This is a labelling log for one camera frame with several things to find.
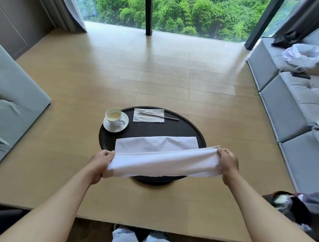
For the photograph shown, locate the person's right hand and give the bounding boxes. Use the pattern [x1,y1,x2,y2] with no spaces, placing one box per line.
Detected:
[216,147,240,186]

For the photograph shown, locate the person's left hand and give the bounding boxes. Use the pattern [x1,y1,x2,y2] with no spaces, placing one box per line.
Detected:
[86,150,116,185]

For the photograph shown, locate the white cloth napkin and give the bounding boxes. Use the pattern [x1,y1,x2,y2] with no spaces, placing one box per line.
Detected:
[103,136,223,179]

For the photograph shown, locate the person's right forearm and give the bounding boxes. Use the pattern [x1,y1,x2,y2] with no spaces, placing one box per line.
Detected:
[222,169,316,242]

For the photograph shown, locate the person's left forearm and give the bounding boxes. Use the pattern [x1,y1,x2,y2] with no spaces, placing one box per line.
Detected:
[0,168,96,242]

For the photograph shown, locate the white ceramic saucer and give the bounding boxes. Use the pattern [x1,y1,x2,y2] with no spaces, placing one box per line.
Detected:
[103,111,129,133]

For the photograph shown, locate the white ceramic cup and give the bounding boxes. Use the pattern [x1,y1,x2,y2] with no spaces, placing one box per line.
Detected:
[105,108,126,126]

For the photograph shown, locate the round black side table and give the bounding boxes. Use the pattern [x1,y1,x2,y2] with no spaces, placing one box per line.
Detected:
[99,106,207,186]

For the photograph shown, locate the small white paper napkin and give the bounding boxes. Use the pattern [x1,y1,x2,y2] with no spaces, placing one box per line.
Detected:
[133,108,165,123]

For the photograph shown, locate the silver metal chopstick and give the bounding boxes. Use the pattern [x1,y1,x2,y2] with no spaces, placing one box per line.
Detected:
[138,111,163,118]
[140,112,179,121]

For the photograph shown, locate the grey sofa seat cushion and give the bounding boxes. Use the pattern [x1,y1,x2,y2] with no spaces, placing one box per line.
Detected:
[247,37,319,92]
[279,131,319,195]
[259,72,319,144]

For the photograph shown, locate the person's left white sock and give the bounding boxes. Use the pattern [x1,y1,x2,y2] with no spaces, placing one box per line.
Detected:
[112,226,137,242]

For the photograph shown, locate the person's white sock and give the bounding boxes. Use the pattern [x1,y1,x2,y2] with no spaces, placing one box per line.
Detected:
[147,231,170,242]
[112,226,137,242]

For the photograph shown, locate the person's right white sock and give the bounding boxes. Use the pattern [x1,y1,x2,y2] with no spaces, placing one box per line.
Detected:
[147,231,170,242]

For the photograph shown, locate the grey upholstered armchair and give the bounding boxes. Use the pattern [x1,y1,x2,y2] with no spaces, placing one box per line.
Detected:
[0,45,52,161]

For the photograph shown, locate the black smartphone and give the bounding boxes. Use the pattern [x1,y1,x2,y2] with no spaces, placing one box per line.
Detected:
[291,71,311,80]

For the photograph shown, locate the white plastic bag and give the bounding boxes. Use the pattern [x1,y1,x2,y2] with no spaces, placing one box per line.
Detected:
[282,44,319,69]

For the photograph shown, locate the black garment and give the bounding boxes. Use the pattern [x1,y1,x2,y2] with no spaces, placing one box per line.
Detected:
[271,30,305,48]

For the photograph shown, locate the green trees outside window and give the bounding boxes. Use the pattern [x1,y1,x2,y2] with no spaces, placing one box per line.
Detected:
[77,0,301,43]

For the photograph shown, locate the dark grey window curtain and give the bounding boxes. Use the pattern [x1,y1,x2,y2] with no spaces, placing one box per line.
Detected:
[273,0,319,38]

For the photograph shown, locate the dark slanted window frame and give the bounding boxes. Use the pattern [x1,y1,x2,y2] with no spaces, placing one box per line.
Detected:
[244,0,285,50]

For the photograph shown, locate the dark upright window post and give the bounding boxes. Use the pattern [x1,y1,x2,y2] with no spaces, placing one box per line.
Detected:
[145,0,153,36]

